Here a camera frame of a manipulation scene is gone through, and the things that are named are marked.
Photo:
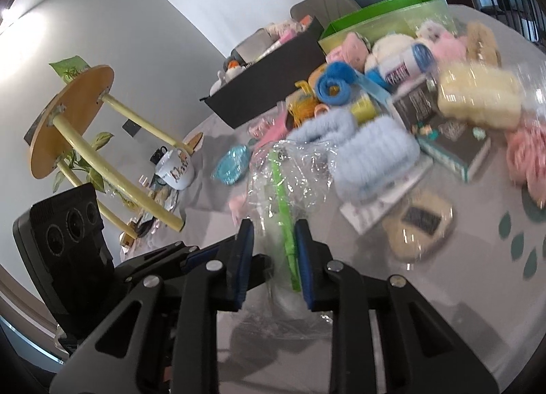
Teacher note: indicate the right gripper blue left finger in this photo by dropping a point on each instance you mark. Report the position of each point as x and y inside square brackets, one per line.
[238, 266]

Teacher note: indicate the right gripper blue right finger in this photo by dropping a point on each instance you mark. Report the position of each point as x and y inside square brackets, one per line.
[313, 257]

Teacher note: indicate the clear plastic bag green strip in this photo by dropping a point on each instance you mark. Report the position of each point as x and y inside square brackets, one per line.
[287, 181]

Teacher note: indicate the clear packing tape roll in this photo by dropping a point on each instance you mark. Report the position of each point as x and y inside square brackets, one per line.
[252, 47]

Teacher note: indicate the beige wrinkled dog plush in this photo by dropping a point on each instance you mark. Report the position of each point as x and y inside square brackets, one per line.
[276, 30]

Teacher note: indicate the wooden round stool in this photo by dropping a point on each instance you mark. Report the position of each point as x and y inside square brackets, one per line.
[61, 127]

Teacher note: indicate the light blue fluffy slippers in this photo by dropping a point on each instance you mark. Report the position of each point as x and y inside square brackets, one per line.
[365, 159]

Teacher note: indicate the white printed mug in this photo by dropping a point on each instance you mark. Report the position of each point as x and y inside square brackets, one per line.
[175, 169]

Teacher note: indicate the orange slice coaster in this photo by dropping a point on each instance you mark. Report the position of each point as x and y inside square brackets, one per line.
[195, 141]

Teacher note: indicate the yellow plastic toy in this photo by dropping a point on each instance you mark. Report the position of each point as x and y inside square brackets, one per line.
[302, 103]

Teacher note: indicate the blue plush toy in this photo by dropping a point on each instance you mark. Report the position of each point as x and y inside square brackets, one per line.
[333, 86]

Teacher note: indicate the orange round plush cushion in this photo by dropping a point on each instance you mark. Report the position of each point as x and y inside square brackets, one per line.
[315, 75]

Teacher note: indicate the black storage box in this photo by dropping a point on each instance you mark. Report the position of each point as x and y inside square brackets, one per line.
[262, 85]

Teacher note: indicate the black teal book box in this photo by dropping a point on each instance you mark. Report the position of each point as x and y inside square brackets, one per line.
[459, 146]

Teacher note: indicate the white duck plush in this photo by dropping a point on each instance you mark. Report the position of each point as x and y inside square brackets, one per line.
[224, 77]

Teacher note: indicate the white cinnamoroll plush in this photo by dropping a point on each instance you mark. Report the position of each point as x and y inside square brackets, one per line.
[385, 47]

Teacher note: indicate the white blue tube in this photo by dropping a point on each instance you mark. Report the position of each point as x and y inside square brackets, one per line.
[398, 68]

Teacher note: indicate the pink white tube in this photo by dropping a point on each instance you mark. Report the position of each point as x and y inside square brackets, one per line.
[284, 38]

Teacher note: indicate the cream fluffy sponge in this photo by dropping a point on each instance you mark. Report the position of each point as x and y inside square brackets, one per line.
[481, 94]

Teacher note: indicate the right grey chair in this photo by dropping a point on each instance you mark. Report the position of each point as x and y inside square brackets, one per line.
[324, 11]

